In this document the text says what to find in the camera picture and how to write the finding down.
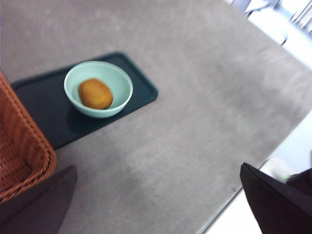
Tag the teal ribbed bowl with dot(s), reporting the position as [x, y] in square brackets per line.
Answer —
[117, 80]

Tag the yellow-brown kiwi fruit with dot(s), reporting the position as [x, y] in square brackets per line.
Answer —
[95, 93]

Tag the brown wicker basket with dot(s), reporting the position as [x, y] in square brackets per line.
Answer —
[19, 151]

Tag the dark teal rectangular tray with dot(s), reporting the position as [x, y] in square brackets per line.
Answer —
[44, 109]

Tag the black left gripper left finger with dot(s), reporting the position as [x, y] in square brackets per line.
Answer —
[31, 209]

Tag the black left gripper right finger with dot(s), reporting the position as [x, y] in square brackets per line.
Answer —
[280, 212]

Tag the white slatted panel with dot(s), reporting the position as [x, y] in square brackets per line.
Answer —
[304, 17]

